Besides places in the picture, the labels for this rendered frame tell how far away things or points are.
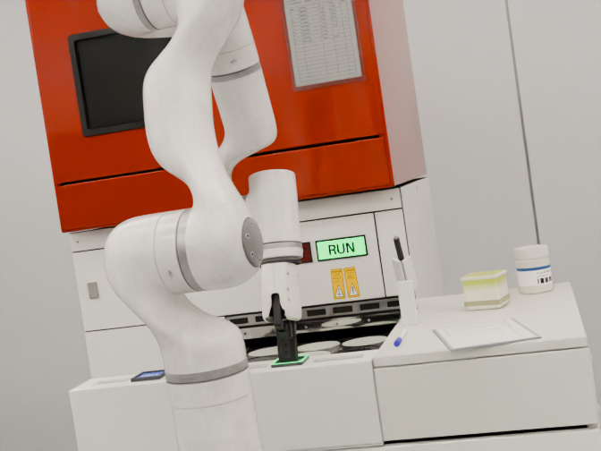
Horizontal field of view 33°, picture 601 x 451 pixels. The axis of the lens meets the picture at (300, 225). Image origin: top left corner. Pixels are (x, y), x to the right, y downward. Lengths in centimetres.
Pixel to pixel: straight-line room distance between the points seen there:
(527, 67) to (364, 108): 158
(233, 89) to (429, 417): 63
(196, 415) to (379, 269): 96
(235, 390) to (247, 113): 49
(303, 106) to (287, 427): 81
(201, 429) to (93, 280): 111
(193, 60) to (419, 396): 66
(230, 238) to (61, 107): 115
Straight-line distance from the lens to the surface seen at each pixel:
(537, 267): 213
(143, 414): 180
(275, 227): 172
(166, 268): 139
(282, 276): 170
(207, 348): 140
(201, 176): 139
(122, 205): 238
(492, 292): 199
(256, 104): 167
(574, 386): 166
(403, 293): 192
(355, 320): 230
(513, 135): 373
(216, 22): 147
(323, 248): 230
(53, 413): 433
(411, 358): 167
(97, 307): 249
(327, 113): 223
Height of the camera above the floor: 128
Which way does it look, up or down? 3 degrees down
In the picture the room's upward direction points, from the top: 8 degrees counter-clockwise
